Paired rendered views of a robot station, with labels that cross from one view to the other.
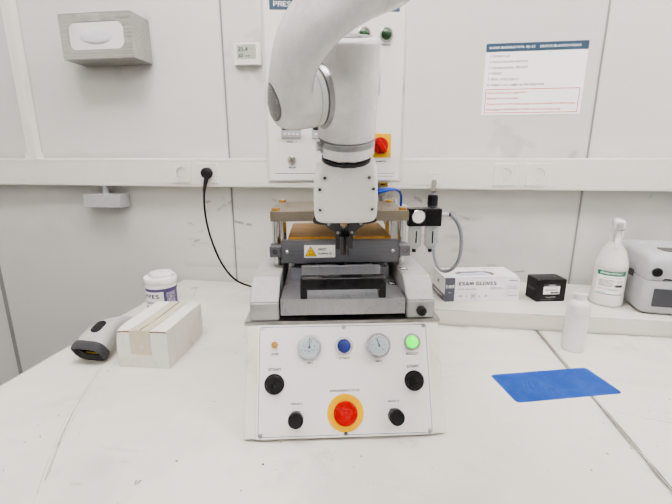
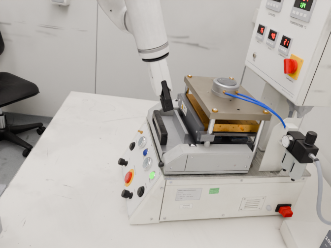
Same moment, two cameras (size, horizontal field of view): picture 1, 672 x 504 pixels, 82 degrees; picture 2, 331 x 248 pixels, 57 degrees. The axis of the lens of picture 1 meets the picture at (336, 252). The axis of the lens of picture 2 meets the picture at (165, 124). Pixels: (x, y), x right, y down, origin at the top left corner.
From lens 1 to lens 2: 0.98 m
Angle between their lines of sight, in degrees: 72
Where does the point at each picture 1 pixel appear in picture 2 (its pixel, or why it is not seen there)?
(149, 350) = not seen: hidden behind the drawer
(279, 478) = (100, 168)
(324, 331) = (148, 141)
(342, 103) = (128, 26)
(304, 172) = (256, 66)
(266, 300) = (150, 112)
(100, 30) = not seen: outside the picture
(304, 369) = (138, 149)
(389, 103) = (312, 31)
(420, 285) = (174, 154)
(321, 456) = (112, 179)
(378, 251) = (193, 126)
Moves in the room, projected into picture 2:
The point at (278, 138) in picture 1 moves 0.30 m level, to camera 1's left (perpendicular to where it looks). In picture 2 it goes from (255, 37) to (225, 19)
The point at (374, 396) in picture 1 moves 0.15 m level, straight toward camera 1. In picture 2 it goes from (135, 182) to (86, 178)
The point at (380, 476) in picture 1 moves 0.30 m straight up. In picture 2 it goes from (100, 197) to (103, 114)
